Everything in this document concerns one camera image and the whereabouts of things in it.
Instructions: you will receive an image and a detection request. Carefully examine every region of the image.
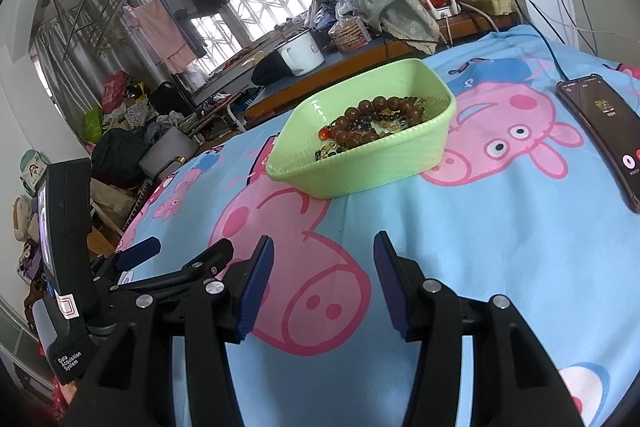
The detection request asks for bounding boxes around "brown wooden bead bracelet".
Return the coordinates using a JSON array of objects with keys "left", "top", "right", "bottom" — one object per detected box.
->
[{"left": 332, "top": 95, "right": 426, "bottom": 148}]

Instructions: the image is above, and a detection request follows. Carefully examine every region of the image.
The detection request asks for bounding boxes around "left hand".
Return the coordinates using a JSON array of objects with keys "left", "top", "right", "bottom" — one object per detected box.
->
[{"left": 53, "top": 381, "right": 77, "bottom": 409}]

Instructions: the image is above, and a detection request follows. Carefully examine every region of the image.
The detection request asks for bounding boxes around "dark green bag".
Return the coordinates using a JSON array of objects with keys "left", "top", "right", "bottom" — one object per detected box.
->
[{"left": 91, "top": 129, "right": 150, "bottom": 190}]

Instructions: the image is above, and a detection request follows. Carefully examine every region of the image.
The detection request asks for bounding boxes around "grey storage box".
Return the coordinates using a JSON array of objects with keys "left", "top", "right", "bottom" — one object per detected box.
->
[{"left": 139, "top": 127, "right": 198, "bottom": 179}]

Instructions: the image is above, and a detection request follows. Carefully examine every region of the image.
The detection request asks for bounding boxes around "Peppa Pig blue bedsheet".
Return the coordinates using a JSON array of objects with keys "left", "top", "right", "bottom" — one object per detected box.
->
[{"left": 119, "top": 26, "right": 639, "bottom": 426}]

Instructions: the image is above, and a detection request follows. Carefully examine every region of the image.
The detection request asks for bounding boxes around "black cap on desk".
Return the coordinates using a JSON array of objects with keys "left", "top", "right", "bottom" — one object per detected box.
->
[{"left": 250, "top": 51, "right": 292, "bottom": 87}]

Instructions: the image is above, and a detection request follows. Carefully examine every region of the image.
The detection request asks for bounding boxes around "light green plastic tray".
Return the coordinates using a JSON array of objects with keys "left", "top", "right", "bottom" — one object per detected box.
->
[{"left": 265, "top": 58, "right": 457, "bottom": 199}]

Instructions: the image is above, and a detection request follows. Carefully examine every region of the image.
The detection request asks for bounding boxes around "white enamel mug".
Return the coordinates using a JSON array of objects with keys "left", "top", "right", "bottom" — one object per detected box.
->
[{"left": 277, "top": 29, "right": 324, "bottom": 77}]

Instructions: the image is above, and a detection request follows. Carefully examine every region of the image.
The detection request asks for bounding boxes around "pink hanging garment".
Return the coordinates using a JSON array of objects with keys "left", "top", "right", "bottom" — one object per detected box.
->
[{"left": 124, "top": 0, "right": 196, "bottom": 75}]

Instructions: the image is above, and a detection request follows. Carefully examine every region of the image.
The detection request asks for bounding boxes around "woven basket in bag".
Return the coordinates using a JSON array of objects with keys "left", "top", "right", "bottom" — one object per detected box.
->
[{"left": 329, "top": 15, "right": 371, "bottom": 53}]

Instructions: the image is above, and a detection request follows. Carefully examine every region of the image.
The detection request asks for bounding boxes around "black smartphone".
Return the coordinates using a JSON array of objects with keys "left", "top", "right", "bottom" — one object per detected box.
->
[{"left": 555, "top": 74, "right": 639, "bottom": 213}]

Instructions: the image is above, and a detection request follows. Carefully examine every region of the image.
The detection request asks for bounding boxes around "wooden desk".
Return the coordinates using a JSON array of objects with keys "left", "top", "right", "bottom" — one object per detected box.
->
[{"left": 244, "top": 12, "right": 518, "bottom": 128}]

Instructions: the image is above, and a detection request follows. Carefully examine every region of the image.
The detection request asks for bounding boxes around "black charging cable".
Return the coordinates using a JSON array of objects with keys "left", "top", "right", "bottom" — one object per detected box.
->
[{"left": 470, "top": 0, "right": 572, "bottom": 82}]

